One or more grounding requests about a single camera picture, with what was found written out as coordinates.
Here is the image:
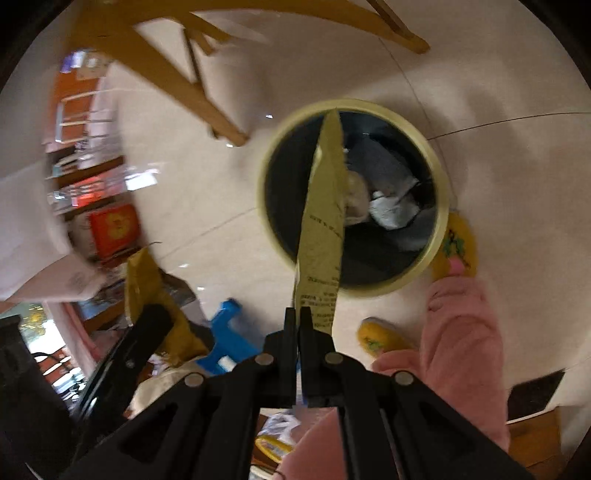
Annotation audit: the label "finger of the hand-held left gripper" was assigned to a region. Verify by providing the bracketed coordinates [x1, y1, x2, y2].
[74, 302, 175, 446]

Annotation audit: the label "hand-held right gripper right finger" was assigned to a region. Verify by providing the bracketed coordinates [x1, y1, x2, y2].
[298, 307, 536, 480]

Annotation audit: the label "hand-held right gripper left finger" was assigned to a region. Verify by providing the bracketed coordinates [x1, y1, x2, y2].
[60, 307, 298, 480]

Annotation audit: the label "yellow packet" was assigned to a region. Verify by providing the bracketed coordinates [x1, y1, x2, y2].
[126, 247, 208, 365]

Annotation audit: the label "mustard yellow wrapper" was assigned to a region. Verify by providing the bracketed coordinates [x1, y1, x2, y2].
[292, 107, 348, 340]

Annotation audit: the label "yellow round trash bin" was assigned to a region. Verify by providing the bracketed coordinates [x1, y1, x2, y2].
[257, 98, 450, 297]

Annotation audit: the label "beige cloth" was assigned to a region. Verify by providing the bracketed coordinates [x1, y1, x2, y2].
[129, 369, 185, 416]

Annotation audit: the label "blue plastic stool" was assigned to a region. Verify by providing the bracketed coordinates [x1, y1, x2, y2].
[194, 299, 262, 377]

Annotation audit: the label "yellow slipper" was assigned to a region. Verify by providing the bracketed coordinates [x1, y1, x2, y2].
[431, 210, 477, 279]
[359, 318, 416, 358]

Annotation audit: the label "white plastic bag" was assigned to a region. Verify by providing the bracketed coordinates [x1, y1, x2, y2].
[259, 413, 301, 444]

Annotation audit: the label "white paper sheet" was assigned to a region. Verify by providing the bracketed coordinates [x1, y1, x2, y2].
[0, 253, 108, 303]

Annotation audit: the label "large red gift box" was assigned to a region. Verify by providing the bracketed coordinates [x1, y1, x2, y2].
[88, 204, 141, 259]

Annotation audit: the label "white crumpled paper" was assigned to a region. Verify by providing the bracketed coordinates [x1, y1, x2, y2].
[369, 185, 421, 230]

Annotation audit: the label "person's pink pants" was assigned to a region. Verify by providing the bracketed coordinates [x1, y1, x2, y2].
[272, 277, 511, 480]

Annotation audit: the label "grey crumpled wrapper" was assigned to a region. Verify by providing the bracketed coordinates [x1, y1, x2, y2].
[346, 134, 416, 195]

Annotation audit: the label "wooden shelf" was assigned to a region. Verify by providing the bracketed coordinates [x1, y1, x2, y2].
[44, 51, 162, 217]

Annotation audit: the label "wooden cabinet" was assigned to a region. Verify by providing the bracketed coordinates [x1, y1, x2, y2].
[508, 406, 573, 467]

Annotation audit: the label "light wooden chair frame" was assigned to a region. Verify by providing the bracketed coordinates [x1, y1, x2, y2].
[69, 0, 430, 147]

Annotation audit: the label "thin black cable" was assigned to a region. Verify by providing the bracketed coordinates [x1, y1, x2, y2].
[425, 112, 591, 139]

